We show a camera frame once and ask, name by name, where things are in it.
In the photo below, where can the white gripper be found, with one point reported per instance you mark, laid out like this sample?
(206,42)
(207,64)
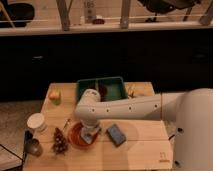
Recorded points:
(90,128)

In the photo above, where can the grey blue towel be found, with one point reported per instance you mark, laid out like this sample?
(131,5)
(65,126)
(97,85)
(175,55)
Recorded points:
(88,137)

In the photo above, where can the red bowl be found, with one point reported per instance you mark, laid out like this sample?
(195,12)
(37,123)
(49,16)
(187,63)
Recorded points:
(74,137)

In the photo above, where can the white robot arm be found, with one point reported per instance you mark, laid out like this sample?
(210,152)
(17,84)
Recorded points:
(192,110)

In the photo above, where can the small spoon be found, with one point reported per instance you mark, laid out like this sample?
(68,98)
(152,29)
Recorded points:
(66,124)

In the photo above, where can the blue sponge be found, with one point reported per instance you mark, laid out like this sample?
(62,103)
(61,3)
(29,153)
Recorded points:
(116,135)

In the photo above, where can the dark grape bunch toy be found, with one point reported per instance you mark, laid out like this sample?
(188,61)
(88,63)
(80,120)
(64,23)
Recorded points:
(60,145)

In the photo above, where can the green plastic bin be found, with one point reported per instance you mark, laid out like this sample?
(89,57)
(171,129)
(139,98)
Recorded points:
(110,88)

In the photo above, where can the yellow green toy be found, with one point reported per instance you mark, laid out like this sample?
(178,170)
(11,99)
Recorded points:
(55,97)

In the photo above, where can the white cup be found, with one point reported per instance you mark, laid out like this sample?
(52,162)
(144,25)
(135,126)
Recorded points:
(37,122)

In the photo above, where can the red object on floor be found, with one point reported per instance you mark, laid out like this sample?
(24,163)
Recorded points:
(98,21)

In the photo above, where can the black office chair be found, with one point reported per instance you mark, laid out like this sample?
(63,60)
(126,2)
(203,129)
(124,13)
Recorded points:
(20,14)

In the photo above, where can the dark chair at right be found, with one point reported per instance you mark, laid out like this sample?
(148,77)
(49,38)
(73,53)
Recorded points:
(166,6)

